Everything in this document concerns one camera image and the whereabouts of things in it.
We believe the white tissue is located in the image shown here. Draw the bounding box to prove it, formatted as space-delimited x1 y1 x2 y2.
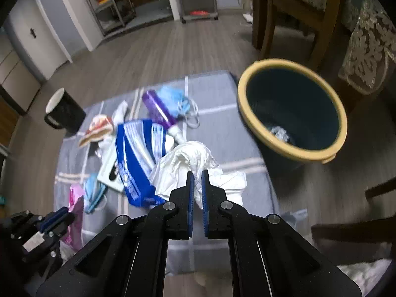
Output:
149 141 247 208

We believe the light blue face mask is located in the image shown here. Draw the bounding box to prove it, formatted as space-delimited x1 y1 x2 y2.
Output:
157 86 200 129
83 174 107 214

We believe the blue and white plastic bag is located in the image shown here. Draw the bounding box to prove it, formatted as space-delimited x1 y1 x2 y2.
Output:
115 119 167 208

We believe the white textured paper towel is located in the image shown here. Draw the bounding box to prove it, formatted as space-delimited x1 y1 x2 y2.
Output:
111 100 128 133

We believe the red and white snack wrapper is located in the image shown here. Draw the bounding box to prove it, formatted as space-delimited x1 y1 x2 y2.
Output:
78 114 114 148

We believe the teal trash bin yellow rim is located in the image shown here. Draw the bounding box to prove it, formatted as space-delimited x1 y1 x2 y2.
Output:
237 58 348 164

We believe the pink snack package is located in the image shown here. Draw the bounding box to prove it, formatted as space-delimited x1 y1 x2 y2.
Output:
62 184 85 251

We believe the grey checked table cloth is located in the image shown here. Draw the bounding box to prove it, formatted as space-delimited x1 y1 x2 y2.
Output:
54 71 279 275

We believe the white green medicine box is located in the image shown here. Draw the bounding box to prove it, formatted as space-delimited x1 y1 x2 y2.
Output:
97 142 124 193

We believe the purple tube with white cap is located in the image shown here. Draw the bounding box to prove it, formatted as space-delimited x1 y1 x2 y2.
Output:
142 90 187 144

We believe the black mug white inside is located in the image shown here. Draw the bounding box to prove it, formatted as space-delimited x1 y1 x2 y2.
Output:
44 88 86 134

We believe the beige fluffy cushion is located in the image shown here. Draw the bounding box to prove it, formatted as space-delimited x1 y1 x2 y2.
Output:
338 259 391 296

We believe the white power strip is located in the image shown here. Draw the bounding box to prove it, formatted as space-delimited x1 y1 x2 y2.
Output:
242 13 253 24

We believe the wooden chair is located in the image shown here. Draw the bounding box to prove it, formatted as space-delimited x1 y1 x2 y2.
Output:
259 0 344 71

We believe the lace patterned tablecloth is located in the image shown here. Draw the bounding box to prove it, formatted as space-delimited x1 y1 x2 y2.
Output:
238 0 396 96

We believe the white door with black handle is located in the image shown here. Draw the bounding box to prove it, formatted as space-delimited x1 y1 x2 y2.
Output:
0 0 74 83

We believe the metal wire shelf rack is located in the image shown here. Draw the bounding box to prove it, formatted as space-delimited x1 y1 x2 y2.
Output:
86 0 136 36

